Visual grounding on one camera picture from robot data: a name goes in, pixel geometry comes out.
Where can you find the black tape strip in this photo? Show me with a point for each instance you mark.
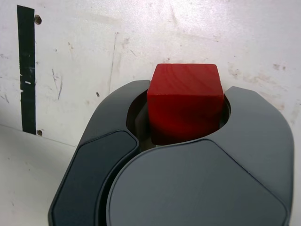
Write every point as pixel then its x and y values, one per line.
pixel 27 70

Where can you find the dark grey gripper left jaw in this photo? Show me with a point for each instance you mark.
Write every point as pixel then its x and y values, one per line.
pixel 94 164

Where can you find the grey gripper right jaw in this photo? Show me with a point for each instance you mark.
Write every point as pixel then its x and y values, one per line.
pixel 200 188

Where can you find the red cube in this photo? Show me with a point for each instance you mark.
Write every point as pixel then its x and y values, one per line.
pixel 183 94

